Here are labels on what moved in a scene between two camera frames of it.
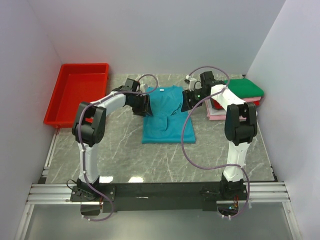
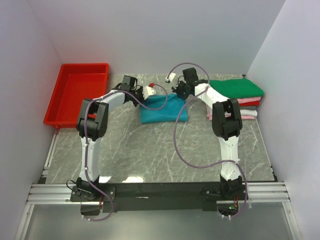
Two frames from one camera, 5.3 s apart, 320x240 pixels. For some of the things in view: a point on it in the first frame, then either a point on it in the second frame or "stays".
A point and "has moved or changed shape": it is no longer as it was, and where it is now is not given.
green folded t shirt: [243, 88] stays
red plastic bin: [77, 83] stays
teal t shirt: [166, 125] has moved or changed shape
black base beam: [151, 197] stays
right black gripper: [188, 99] to [177, 89]
